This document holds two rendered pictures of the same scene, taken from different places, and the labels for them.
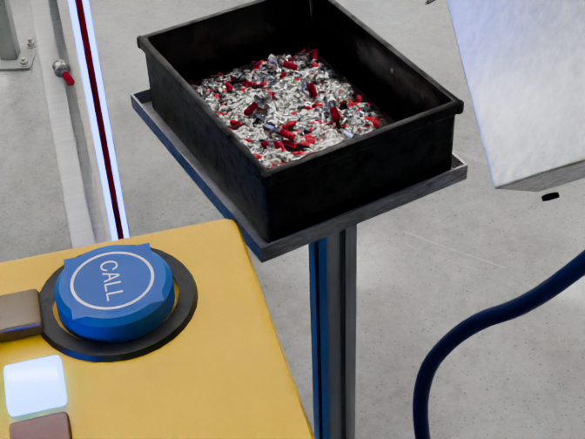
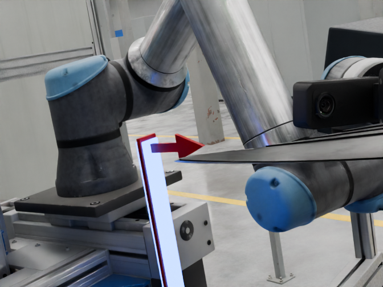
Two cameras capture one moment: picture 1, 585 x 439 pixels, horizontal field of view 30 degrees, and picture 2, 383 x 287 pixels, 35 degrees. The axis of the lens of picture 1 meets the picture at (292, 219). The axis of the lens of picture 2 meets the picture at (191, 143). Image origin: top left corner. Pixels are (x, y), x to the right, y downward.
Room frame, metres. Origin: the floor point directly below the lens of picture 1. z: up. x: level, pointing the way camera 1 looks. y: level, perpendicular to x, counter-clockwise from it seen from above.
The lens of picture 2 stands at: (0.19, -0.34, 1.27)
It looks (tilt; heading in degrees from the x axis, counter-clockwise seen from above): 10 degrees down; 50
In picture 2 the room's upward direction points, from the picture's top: 10 degrees counter-clockwise
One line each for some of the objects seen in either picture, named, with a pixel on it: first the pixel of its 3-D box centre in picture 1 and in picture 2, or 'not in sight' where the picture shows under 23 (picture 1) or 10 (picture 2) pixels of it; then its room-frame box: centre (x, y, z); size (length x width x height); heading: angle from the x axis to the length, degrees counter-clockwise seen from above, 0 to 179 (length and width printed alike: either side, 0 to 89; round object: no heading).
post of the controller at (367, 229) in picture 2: not in sight; (359, 201); (1.03, 0.24, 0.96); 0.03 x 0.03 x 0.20; 13
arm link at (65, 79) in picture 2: not in sight; (84, 95); (0.76, 0.61, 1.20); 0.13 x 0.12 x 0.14; 175
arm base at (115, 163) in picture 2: not in sight; (93, 159); (0.75, 0.61, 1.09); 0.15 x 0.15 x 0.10
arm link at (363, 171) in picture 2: not in sight; (357, 168); (0.82, 0.10, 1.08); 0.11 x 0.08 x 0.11; 175
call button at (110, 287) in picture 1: (115, 294); not in sight; (0.27, 0.06, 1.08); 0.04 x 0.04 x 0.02
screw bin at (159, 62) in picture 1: (292, 104); not in sight; (0.71, 0.00, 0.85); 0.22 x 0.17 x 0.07; 28
